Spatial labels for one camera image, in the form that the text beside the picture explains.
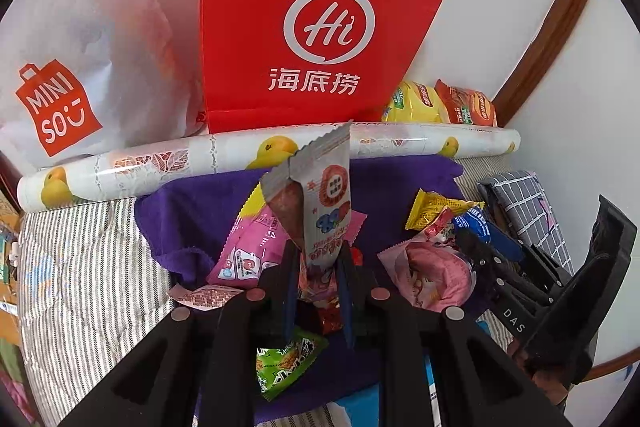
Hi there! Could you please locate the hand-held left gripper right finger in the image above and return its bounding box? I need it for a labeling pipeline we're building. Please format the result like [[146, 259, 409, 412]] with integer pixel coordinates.
[[337, 252, 571, 427]]

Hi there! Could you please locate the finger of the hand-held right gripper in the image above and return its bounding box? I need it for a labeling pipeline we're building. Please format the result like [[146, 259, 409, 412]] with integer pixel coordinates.
[[487, 227, 576, 293], [457, 229, 551, 350]]

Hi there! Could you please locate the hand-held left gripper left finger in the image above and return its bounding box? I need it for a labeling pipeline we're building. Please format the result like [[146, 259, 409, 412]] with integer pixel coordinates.
[[57, 241, 301, 427]]

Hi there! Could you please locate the blue snack packet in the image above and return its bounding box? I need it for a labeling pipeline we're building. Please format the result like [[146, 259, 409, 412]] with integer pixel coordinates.
[[452, 204, 493, 238]]

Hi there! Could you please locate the green snack packet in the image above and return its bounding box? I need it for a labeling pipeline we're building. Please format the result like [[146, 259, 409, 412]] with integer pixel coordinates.
[[255, 326, 330, 403]]

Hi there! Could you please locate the pink clear-edged snack packet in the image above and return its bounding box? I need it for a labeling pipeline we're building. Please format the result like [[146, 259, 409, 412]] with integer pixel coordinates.
[[377, 239, 478, 314]]

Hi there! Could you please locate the pale pink snack packet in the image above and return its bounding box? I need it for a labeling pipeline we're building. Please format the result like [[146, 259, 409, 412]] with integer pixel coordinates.
[[167, 284, 243, 312]]

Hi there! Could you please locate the long pink grey snack packet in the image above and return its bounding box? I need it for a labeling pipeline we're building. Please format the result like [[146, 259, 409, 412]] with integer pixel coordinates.
[[260, 119, 353, 303]]

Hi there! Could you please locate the person's right hand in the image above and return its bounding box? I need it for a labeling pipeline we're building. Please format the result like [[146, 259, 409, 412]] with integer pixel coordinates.
[[517, 349, 568, 410]]

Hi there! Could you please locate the grey plaid cloth case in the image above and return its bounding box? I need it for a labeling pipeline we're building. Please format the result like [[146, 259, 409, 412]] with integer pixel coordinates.
[[477, 171, 576, 278]]

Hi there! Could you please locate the small red white snack packet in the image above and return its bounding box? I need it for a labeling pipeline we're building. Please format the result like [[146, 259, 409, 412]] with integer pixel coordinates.
[[417, 207, 458, 248]]

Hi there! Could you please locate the yellow snack packet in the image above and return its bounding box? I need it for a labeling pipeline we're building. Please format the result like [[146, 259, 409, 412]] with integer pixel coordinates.
[[405, 189, 486, 232]]

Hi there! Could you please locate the blue tissue pack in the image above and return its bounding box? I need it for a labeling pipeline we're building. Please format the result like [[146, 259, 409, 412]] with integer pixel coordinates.
[[330, 347, 441, 427]]

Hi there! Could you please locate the purple towel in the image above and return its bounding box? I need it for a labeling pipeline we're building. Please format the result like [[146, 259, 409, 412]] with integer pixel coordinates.
[[135, 154, 501, 423]]

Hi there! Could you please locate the orange snack bag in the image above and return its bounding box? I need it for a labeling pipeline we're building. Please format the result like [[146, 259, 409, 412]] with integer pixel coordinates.
[[434, 79, 498, 128]]

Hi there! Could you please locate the yellow snack bag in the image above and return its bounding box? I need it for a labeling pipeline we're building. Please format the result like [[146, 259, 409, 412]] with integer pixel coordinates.
[[381, 80, 451, 124]]

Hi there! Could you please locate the rolled paper with yellow print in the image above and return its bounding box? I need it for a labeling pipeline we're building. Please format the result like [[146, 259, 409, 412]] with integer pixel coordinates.
[[16, 122, 521, 212]]

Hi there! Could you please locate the striped bed quilt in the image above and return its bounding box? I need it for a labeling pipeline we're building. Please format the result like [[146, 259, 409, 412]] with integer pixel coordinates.
[[17, 157, 516, 427]]

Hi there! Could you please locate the brown wooden trim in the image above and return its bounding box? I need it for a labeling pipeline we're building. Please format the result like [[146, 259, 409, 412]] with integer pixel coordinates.
[[492, 0, 598, 128]]

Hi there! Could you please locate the red paper shopping bag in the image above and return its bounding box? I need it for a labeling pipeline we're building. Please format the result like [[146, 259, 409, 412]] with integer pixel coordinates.
[[200, 0, 461, 134]]

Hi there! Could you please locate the white shopping bag orange logo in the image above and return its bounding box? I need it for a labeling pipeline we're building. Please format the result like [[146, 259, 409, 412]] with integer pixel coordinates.
[[0, 0, 206, 172]]

